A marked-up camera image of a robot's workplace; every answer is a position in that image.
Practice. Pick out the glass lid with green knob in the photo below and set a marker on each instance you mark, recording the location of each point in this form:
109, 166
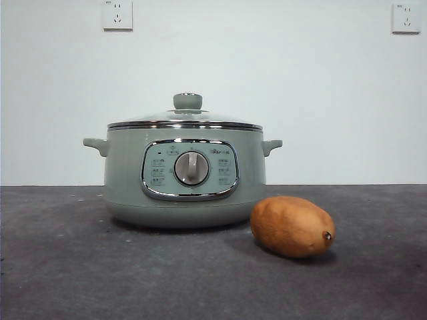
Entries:
187, 101

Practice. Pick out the brown potato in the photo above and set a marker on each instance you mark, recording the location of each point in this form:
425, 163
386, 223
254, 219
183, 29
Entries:
290, 226

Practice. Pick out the pale green electric cooking pot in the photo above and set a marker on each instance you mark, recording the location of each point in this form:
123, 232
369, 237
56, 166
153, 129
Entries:
126, 186

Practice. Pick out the white wall socket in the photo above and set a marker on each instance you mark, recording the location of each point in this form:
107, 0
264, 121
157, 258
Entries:
117, 15
405, 19

